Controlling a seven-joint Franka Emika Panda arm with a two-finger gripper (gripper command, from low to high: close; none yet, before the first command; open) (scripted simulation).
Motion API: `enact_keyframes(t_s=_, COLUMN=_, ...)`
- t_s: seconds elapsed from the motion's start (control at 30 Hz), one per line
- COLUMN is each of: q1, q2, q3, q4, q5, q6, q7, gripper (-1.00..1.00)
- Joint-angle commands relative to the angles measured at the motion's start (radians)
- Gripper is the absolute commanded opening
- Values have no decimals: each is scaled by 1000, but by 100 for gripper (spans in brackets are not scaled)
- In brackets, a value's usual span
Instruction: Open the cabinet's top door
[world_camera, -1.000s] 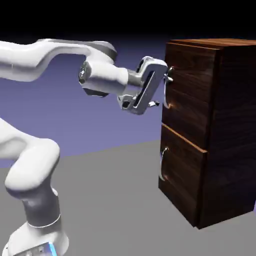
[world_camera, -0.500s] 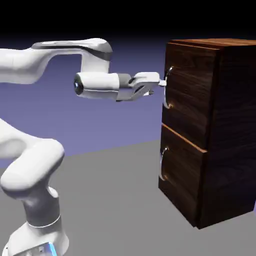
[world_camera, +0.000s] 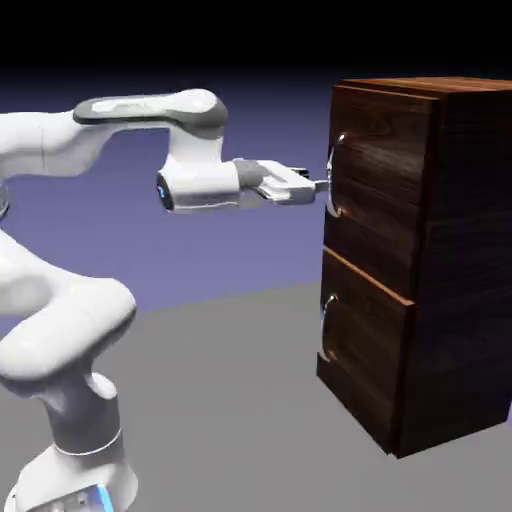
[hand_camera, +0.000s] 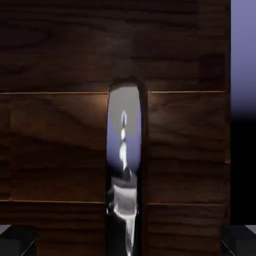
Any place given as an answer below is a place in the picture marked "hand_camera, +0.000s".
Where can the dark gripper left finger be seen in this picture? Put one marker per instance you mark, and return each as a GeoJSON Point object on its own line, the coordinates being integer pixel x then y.
{"type": "Point", "coordinates": [14, 243]}

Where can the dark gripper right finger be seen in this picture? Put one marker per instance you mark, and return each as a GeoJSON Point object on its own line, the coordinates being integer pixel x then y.
{"type": "Point", "coordinates": [242, 243]}

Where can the dark wood cabinet door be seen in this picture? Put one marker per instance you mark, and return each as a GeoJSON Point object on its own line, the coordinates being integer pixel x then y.
{"type": "Point", "coordinates": [180, 224]}
{"type": "Point", "coordinates": [56, 148]}

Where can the dark wood cabinet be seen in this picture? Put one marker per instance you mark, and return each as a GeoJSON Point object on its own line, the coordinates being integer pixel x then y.
{"type": "Point", "coordinates": [60, 40]}

